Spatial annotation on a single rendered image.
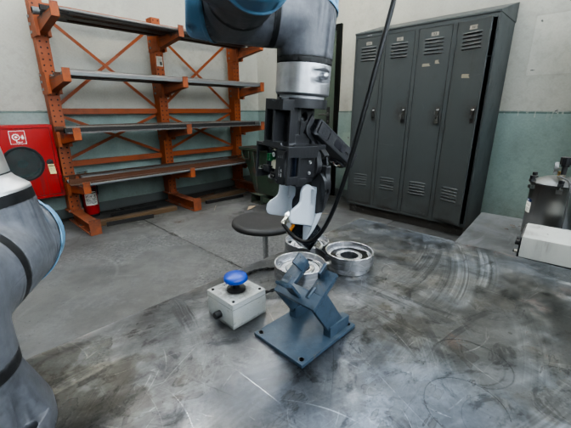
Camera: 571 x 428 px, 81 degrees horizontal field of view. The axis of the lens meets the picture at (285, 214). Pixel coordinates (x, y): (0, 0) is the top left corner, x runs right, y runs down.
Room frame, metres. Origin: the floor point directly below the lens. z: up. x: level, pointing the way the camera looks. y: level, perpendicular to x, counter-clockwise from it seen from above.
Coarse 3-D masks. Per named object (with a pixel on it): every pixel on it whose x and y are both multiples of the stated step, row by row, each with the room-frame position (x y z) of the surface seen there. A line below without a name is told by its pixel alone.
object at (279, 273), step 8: (280, 256) 0.64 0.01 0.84; (288, 256) 0.66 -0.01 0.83; (312, 256) 0.65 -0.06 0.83; (320, 256) 0.64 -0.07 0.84; (280, 264) 0.63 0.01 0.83; (288, 264) 0.62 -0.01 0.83; (320, 264) 0.62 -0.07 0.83; (280, 272) 0.58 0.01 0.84; (312, 272) 0.60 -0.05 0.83; (304, 280) 0.56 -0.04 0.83; (312, 280) 0.56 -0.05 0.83; (304, 288) 0.57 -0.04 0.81
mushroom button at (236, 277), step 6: (234, 270) 0.51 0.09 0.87; (240, 270) 0.51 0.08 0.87; (228, 276) 0.49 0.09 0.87; (234, 276) 0.49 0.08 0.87; (240, 276) 0.49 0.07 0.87; (246, 276) 0.50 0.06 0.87; (228, 282) 0.48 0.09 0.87; (234, 282) 0.48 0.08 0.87; (240, 282) 0.48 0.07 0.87; (234, 288) 0.49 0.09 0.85
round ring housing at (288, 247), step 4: (288, 236) 0.76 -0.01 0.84; (320, 236) 0.77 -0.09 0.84; (324, 236) 0.76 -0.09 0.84; (288, 240) 0.76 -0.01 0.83; (292, 240) 0.76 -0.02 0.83; (320, 240) 0.76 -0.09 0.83; (324, 240) 0.76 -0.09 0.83; (328, 240) 0.73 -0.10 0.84; (288, 244) 0.71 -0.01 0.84; (296, 244) 0.73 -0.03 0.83; (324, 244) 0.73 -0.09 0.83; (328, 244) 0.72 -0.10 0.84; (288, 248) 0.71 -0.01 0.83; (292, 248) 0.70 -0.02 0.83; (296, 248) 0.69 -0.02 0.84; (300, 248) 0.69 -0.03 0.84; (304, 248) 0.68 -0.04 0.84; (312, 248) 0.68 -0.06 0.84; (316, 248) 0.69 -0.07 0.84; (324, 248) 0.70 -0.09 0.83; (312, 252) 0.68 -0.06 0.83; (316, 252) 0.69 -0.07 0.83; (320, 252) 0.69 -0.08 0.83; (324, 256) 0.71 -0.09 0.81
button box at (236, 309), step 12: (216, 288) 0.50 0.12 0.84; (228, 288) 0.50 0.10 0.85; (240, 288) 0.50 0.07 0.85; (252, 288) 0.50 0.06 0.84; (216, 300) 0.48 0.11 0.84; (228, 300) 0.47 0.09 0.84; (240, 300) 0.47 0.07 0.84; (252, 300) 0.48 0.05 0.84; (264, 300) 0.50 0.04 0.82; (216, 312) 0.47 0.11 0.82; (228, 312) 0.46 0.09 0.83; (240, 312) 0.46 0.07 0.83; (252, 312) 0.48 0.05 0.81; (264, 312) 0.50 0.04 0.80; (228, 324) 0.46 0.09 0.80; (240, 324) 0.46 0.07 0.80
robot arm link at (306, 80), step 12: (276, 72) 0.49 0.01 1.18; (288, 72) 0.47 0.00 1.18; (300, 72) 0.46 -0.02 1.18; (312, 72) 0.46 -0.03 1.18; (324, 72) 0.46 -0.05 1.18; (276, 84) 0.49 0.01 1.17; (288, 84) 0.47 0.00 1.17; (300, 84) 0.46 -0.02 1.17; (312, 84) 0.46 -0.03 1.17; (324, 84) 0.47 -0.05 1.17; (288, 96) 0.47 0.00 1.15; (300, 96) 0.47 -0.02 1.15; (312, 96) 0.47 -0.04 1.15; (324, 96) 0.48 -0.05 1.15
